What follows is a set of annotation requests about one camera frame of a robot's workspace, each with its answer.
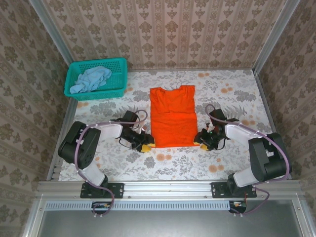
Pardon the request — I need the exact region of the orange t-shirt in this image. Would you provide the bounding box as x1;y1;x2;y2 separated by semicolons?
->
149;85;201;149

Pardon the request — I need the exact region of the teal plastic basket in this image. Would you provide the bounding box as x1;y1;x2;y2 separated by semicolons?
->
64;58;128;101

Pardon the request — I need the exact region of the aluminium side rail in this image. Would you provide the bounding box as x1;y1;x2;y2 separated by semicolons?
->
254;71;292;180
46;98;77;182

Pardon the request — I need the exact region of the grey metal panel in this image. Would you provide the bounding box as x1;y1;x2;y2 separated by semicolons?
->
23;199;314;237

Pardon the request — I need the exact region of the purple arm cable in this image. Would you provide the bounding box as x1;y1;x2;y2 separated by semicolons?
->
74;109;149;219
204;103;292;216

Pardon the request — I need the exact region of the aluminium frame post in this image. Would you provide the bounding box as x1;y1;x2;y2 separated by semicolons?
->
28;0;75;66
253;0;302;74

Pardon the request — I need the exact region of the light blue t-shirt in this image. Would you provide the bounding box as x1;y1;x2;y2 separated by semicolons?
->
70;66;113;94

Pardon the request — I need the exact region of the grey slotted cable duct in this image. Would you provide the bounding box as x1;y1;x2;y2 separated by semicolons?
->
45;200;232;211

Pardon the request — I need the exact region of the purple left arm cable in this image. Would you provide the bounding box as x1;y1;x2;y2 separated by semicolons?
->
74;109;149;219

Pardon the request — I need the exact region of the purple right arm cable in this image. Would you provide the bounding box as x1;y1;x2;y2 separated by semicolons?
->
204;103;292;216

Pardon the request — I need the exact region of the aluminium mounting rail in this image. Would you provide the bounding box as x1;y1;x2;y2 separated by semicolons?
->
37;180;303;199

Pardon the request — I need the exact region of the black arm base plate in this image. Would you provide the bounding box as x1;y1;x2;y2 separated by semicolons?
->
80;182;124;198
211;182;257;198

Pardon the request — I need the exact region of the black connector box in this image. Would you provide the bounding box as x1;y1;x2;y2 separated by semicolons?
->
229;201;247;214

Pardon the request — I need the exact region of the floral tablecloth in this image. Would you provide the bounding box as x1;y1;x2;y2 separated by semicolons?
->
59;69;287;181

